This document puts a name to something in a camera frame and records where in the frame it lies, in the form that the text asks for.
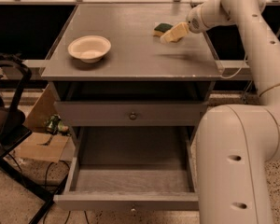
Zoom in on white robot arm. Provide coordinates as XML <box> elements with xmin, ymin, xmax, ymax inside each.
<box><xmin>161</xmin><ymin>0</ymin><xmax>280</xmax><ymax>224</ymax></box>

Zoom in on cardboard sheet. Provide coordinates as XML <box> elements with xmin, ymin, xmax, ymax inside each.
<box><xmin>16</xmin><ymin>87</ymin><xmax>69</xmax><ymax>162</ymax></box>

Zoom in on white cable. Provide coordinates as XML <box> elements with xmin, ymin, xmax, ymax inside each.
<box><xmin>220</xmin><ymin>54</ymin><xmax>248</xmax><ymax>80</ymax></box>

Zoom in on white paper bowl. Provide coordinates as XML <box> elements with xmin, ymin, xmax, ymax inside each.
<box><xmin>67</xmin><ymin>35</ymin><xmax>111</xmax><ymax>63</ymax></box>

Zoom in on green crumpled bag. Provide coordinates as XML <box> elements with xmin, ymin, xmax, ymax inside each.
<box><xmin>45</xmin><ymin>115</ymin><xmax>69</xmax><ymax>135</ymax></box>

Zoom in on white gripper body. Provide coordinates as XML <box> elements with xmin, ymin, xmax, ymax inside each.
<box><xmin>186</xmin><ymin>0</ymin><xmax>233</xmax><ymax>34</ymax></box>

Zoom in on grey wooden drawer cabinet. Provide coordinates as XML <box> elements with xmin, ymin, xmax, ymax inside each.
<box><xmin>41</xmin><ymin>2</ymin><xmax>223</xmax><ymax>142</ymax></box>

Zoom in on black floor cables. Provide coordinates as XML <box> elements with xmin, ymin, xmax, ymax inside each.
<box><xmin>41</xmin><ymin>160</ymin><xmax>91</xmax><ymax>224</ymax></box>

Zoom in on green and yellow sponge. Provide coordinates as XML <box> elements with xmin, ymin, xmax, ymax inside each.
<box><xmin>153</xmin><ymin>23</ymin><xmax>172</xmax><ymax>37</ymax></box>

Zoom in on black chair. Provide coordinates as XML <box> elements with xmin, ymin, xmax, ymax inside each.
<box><xmin>0</xmin><ymin>54</ymin><xmax>53</xmax><ymax>224</ymax></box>

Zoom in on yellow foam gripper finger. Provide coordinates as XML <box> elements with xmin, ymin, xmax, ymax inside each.
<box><xmin>160</xmin><ymin>22</ymin><xmax>189</xmax><ymax>44</ymax></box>

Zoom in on grey upper drawer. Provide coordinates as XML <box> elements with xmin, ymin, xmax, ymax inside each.
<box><xmin>54</xmin><ymin>101</ymin><xmax>207</xmax><ymax>126</ymax></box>

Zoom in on open grey lower drawer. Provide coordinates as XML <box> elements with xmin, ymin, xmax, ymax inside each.
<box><xmin>54</xmin><ymin>126</ymin><xmax>198</xmax><ymax>211</ymax></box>

